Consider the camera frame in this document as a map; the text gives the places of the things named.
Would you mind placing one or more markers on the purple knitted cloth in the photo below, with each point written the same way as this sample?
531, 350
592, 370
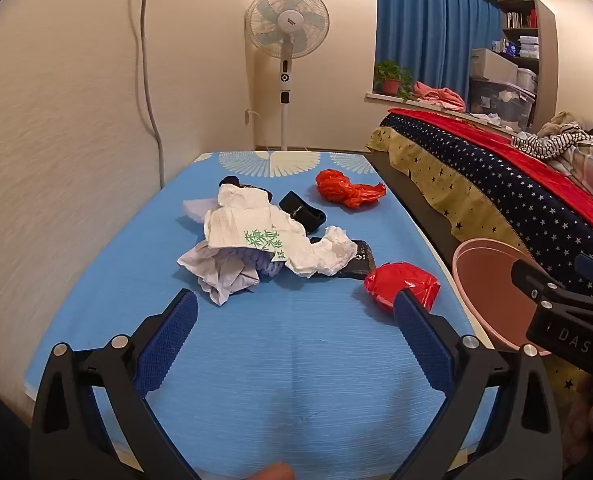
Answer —
264, 262

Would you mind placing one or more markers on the potted green plant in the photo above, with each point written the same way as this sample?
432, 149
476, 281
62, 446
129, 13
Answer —
390, 85

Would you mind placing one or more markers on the clear plastic storage bin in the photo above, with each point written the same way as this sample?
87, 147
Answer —
501, 102

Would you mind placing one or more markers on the person's left hand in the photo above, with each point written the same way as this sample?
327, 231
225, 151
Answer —
274, 473

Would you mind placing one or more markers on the pink plastic bin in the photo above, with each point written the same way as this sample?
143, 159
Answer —
486, 280

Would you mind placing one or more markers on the orange plastic bag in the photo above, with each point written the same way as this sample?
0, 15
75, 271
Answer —
336, 185

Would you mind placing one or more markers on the white paper with green print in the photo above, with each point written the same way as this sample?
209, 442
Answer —
246, 220

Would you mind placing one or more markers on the white cardboard box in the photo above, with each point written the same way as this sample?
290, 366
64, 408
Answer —
491, 65

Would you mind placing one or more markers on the pink folded clothes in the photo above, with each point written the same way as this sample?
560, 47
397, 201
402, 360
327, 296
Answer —
441, 95

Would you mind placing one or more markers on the white cloth pad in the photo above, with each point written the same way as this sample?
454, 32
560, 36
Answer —
196, 207

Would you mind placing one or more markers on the small white storage box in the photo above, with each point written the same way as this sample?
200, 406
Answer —
526, 80

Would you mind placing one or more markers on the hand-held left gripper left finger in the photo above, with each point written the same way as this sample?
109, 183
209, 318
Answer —
169, 340

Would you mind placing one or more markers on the striped garment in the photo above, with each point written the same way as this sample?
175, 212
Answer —
551, 145

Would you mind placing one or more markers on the blue patterned table cloth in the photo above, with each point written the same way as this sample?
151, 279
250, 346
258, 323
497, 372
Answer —
276, 360

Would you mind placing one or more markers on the dark patterned pouch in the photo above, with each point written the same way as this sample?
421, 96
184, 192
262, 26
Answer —
229, 181

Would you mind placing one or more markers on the grey bed frame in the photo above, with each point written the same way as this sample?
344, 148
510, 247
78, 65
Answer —
411, 200

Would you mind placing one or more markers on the bed with red blanket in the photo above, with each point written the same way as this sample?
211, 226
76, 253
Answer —
476, 135

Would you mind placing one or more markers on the navy star bed sheet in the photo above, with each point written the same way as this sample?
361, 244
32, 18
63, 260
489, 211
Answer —
476, 180

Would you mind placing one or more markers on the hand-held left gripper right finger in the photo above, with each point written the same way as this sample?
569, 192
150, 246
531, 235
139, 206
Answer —
421, 340

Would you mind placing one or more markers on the white crumpled tissue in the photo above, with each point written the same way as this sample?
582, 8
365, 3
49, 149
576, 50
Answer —
326, 255

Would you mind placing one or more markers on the small wall outlet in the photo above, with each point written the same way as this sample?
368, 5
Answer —
248, 117

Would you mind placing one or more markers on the white cloth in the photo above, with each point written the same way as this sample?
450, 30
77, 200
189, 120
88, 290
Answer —
483, 119

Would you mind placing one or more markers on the black foil packet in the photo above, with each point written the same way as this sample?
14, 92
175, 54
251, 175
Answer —
361, 260

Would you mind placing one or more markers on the beige plush toy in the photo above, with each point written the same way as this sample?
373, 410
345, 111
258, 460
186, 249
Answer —
561, 122

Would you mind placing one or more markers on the brown bookshelf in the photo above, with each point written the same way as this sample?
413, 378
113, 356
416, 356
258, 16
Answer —
546, 35

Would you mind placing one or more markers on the white standing fan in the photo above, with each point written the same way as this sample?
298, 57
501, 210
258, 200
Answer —
286, 20

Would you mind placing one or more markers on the blue curtain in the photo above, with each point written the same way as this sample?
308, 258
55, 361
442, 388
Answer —
426, 35

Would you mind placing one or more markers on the red plastic wrapper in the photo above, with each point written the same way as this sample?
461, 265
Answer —
401, 277

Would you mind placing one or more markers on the black sock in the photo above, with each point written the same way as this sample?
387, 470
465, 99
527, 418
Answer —
301, 210

